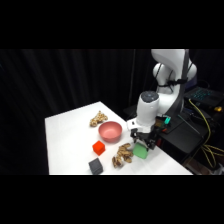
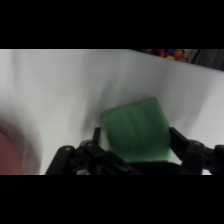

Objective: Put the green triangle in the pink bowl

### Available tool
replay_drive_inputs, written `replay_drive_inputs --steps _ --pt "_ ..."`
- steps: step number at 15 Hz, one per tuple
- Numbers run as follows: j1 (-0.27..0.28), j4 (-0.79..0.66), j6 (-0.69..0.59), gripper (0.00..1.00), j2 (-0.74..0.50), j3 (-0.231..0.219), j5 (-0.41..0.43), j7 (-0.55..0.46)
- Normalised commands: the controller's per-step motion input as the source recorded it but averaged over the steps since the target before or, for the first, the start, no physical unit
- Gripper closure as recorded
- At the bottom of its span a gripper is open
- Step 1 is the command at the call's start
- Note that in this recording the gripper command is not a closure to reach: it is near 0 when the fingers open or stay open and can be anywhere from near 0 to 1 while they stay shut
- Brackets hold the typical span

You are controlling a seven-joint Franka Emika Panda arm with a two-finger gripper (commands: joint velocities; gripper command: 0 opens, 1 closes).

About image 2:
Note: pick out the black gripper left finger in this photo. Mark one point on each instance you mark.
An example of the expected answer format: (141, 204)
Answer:
(86, 156)

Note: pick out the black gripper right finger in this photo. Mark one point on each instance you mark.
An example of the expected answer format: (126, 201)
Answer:
(195, 155)

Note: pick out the green triangle soft block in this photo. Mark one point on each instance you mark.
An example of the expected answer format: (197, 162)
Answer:
(136, 128)

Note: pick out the pile of colourful toys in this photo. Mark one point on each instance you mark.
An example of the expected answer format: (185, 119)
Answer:
(171, 53)

